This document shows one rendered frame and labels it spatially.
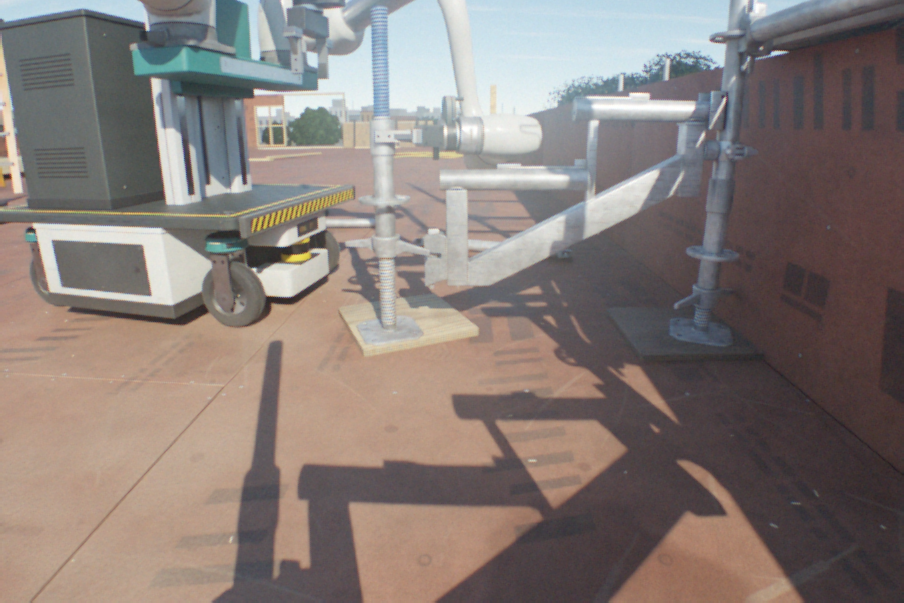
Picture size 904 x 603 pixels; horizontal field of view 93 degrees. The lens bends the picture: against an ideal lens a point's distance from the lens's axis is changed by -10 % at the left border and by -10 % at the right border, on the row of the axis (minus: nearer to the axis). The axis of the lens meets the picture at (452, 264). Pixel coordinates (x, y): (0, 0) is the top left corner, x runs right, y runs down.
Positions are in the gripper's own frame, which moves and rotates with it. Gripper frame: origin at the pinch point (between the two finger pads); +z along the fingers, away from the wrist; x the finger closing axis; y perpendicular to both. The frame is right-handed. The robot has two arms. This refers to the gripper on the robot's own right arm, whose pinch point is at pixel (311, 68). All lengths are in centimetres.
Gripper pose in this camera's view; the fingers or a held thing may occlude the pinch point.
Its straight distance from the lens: 130.0
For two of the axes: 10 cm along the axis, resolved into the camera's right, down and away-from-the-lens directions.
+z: 0.0, 9.6, 2.7
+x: -2.0, 2.7, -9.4
